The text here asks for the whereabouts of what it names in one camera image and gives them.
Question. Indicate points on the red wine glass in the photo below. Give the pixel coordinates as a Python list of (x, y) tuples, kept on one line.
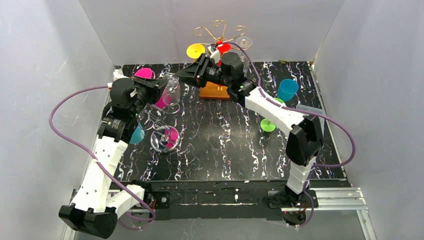
[(223, 48)]

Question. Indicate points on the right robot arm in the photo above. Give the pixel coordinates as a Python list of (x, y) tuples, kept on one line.
[(303, 131)]

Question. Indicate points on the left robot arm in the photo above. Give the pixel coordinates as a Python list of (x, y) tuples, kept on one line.
[(102, 199)]

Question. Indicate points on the pink wine glass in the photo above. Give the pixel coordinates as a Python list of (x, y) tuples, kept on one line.
[(147, 73)]

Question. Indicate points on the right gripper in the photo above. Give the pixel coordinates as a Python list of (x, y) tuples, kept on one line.
[(202, 68)]

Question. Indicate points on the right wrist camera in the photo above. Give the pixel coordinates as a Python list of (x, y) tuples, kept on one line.
[(214, 54)]

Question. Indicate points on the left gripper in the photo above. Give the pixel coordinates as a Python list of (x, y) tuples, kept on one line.
[(147, 88)]

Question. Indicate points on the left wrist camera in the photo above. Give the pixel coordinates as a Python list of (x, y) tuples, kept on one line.
[(118, 74)]

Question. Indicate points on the blue wine glass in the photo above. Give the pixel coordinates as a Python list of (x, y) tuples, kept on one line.
[(287, 89)]

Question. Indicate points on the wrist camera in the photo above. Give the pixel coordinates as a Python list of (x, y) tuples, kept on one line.
[(214, 54), (118, 74)]

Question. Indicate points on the silver wire glass rack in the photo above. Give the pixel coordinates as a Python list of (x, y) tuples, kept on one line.
[(164, 138)]

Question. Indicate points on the teal wine glass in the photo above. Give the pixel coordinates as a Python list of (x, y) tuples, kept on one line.
[(138, 135)]

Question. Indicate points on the clear wine glass on gold rack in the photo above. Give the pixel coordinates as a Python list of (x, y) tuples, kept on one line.
[(245, 43)]

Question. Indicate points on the orange yellow wine glass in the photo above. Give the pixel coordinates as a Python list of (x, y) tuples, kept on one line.
[(195, 50)]

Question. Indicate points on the clear plastic screw box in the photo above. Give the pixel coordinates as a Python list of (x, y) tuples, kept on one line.
[(314, 110)]

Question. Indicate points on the clear ribbed wine glass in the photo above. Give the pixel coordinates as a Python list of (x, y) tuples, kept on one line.
[(172, 92)]

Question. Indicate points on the green wine glass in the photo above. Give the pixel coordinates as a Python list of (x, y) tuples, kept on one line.
[(267, 126)]

